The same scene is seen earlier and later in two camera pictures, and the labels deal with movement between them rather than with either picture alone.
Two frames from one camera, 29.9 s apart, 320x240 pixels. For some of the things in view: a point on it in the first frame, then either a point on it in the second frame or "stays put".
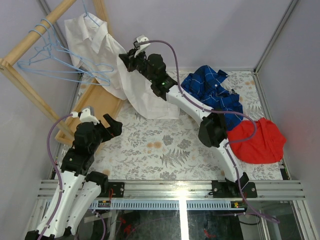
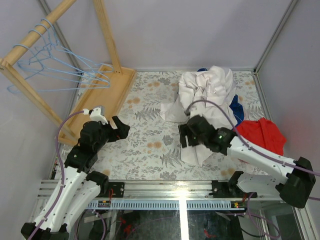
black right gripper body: (138, 63) to (185, 130)
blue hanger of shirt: (87, 14) to (45, 78)
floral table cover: (151, 149) stays put
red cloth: (266, 147) stays put
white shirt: (95, 48) to (206, 93)
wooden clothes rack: (95, 101) stays put
